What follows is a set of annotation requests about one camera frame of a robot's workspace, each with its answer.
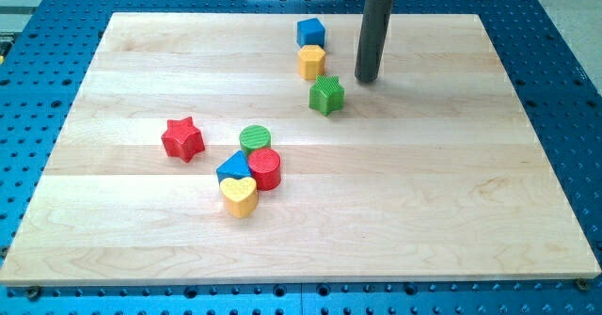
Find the green star block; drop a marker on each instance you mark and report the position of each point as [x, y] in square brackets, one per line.
[326, 95]

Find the red star block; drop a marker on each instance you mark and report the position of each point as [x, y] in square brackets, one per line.
[182, 139]

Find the red cylinder block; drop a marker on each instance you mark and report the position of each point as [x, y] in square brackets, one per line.
[264, 165]

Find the green cylinder block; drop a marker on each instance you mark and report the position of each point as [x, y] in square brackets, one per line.
[254, 137]

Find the blue triangle block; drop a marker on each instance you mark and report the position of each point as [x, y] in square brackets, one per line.
[236, 167]

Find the yellow heart block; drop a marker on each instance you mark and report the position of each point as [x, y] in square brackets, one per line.
[241, 196]

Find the yellow hexagon block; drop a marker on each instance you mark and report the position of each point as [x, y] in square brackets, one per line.
[311, 61]

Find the wooden board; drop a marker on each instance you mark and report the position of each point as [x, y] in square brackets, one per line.
[433, 172]

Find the blue cube block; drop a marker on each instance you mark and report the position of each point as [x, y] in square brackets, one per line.
[310, 32]

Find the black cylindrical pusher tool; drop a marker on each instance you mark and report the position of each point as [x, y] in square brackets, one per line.
[373, 32]

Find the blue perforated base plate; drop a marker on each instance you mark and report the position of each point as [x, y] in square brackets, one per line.
[47, 63]

